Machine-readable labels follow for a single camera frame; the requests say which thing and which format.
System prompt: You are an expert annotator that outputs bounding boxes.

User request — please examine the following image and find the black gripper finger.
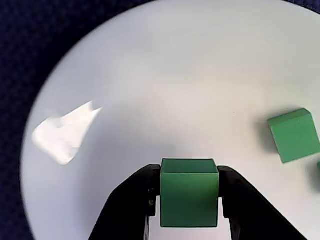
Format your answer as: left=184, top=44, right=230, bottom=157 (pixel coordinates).
left=87, top=163, right=162, bottom=240
left=217, top=165, right=310, bottom=240

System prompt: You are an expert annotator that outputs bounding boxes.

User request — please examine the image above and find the white round plate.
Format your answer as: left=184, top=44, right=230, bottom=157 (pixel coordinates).
left=18, top=0, right=320, bottom=240

